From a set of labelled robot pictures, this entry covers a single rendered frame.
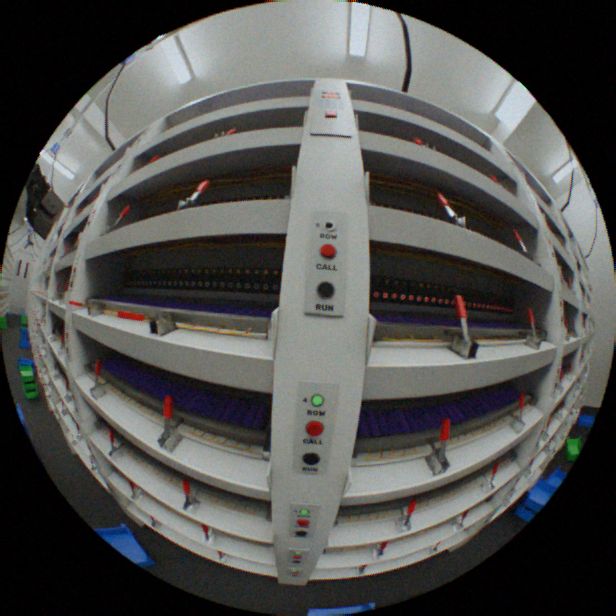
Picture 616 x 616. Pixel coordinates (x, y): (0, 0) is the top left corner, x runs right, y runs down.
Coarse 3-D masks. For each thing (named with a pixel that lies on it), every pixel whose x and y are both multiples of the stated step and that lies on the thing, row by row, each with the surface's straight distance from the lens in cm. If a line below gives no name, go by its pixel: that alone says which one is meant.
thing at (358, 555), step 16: (496, 496) 89; (464, 512) 74; (480, 512) 87; (432, 528) 75; (448, 528) 78; (464, 528) 81; (384, 544) 60; (400, 544) 70; (416, 544) 72; (432, 544) 74; (320, 560) 64; (336, 560) 64; (352, 560) 65; (368, 560) 66
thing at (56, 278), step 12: (84, 204) 147; (72, 216) 143; (60, 240) 142; (72, 240) 141; (60, 252) 138; (60, 276) 137; (48, 312) 136; (48, 324) 137; (48, 348) 139; (48, 360) 140; (48, 372) 148; (60, 420) 154
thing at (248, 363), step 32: (96, 288) 69; (128, 288) 67; (96, 320) 47; (128, 320) 41; (128, 352) 36; (160, 352) 28; (192, 352) 24; (224, 352) 21; (256, 352) 20; (224, 384) 23; (256, 384) 21
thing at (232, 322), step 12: (96, 300) 60; (108, 312) 48; (132, 312) 42; (144, 312) 38; (180, 312) 31; (192, 312) 30; (204, 312) 29; (192, 324) 30; (204, 324) 28; (216, 324) 27; (228, 324) 26; (240, 324) 25; (252, 324) 24; (264, 324) 24
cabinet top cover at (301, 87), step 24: (216, 96) 87; (240, 96) 84; (264, 96) 82; (288, 96) 80; (360, 96) 80; (384, 96) 81; (408, 96) 82; (168, 120) 101; (432, 120) 89; (456, 120) 92; (480, 144) 102; (96, 168) 154
